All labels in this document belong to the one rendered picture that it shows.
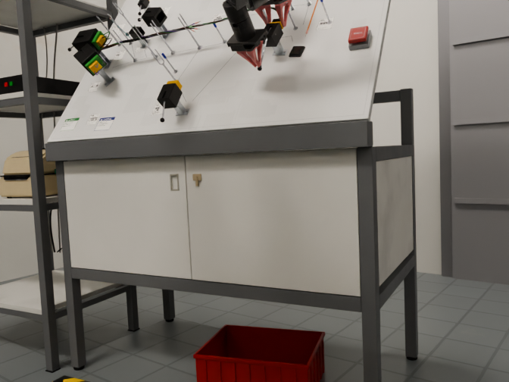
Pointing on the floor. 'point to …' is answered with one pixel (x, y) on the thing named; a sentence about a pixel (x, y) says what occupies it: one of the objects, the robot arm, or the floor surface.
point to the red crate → (261, 355)
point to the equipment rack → (17, 10)
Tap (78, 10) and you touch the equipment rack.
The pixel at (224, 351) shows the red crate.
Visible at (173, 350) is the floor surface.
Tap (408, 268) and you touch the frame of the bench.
